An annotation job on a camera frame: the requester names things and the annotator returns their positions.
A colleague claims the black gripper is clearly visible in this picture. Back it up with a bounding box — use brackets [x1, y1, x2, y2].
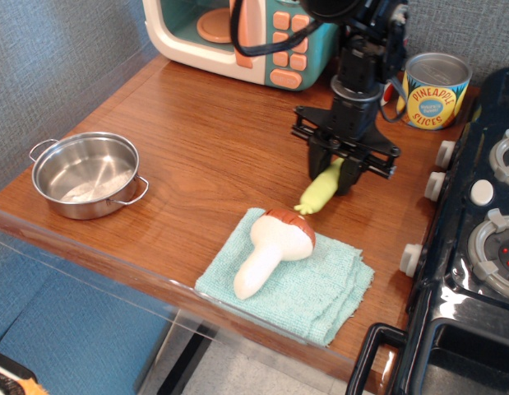
[292, 88, 400, 196]

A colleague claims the spoon with green handle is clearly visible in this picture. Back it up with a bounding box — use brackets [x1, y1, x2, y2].
[294, 158, 344, 216]

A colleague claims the small steel pot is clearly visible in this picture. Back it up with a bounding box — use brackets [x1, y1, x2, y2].
[29, 132, 150, 220]

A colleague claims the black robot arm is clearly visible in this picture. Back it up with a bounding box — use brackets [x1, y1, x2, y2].
[292, 1, 408, 196]

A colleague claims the white brown toy mushroom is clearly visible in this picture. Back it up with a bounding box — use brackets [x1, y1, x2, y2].
[234, 209, 316, 300]

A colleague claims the tomato sauce can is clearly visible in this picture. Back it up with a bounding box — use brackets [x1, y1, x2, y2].
[381, 81, 396, 106]

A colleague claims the pineapple slices can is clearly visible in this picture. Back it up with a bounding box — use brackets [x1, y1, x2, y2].
[396, 53, 472, 131]

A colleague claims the light blue folded cloth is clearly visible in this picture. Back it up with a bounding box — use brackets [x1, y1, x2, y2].
[195, 207, 374, 346]

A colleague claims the black toy stove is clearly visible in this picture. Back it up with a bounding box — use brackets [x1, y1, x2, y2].
[347, 67, 509, 394]

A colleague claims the teal toy microwave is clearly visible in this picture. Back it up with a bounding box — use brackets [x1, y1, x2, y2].
[143, 0, 339, 91]

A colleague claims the clear acrylic barrier panel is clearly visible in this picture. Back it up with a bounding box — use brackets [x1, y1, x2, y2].
[0, 207, 386, 395]

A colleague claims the black orange object corner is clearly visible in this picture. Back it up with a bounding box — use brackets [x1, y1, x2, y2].
[0, 353, 49, 395]

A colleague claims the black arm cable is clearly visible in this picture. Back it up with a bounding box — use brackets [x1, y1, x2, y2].
[229, 0, 323, 58]

